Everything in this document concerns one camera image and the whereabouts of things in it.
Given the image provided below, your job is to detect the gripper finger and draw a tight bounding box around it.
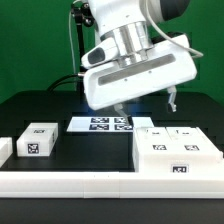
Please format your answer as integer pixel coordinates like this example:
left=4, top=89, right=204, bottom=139
left=167, top=86, right=177, bottom=112
left=114, top=104, right=132, bottom=125

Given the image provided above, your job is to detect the white marker base sheet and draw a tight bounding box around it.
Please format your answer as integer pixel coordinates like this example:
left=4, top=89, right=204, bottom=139
left=67, top=117, right=154, bottom=132

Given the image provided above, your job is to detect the white cabinet body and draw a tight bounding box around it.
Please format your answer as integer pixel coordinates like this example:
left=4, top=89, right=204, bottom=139
left=131, top=127, right=223, bottom=174

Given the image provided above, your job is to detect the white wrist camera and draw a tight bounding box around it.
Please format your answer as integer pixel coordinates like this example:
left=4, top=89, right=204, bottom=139
left=81, top=38, right=118, bottom=69

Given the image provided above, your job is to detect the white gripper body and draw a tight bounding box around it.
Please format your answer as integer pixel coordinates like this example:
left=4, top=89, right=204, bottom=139
left=84, top=40, right=197, bottom=110

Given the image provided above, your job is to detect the white cabinet top box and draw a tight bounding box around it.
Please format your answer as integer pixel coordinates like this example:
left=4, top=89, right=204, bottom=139
left=16, top=123, right=58, bottom=157

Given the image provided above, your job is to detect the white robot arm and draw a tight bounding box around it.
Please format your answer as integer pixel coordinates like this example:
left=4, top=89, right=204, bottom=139
left=81, top=0, right=197, bottom=122

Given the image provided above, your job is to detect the white U-shaped fence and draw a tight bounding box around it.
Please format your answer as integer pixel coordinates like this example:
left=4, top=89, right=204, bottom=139
left=0, top=138, right=224, bottom=198

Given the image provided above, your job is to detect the white thin cable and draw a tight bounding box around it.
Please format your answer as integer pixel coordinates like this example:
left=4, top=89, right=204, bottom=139
left=145, top=0, right=204, bottom=58

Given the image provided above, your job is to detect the black cable bundle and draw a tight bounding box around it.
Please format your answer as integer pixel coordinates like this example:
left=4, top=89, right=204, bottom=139
left=46, top=73, right=88, bottom=92

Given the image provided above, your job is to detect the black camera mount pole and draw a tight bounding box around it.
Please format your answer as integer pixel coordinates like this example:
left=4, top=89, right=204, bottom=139
left=68, top=0, right=94, bottom=73

